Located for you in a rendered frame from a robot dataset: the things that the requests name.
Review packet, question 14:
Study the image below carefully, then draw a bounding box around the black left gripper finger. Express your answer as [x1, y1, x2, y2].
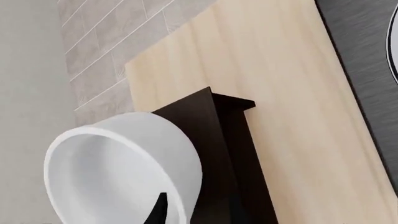
[144, 192, 169, 224]

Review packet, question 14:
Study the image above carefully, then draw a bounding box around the dark brown wooden cabinet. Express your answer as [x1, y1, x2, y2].
[151, 86, 280, 224]

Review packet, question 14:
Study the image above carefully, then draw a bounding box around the flat black stove plate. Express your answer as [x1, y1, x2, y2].
[313, 0, 398, 196]

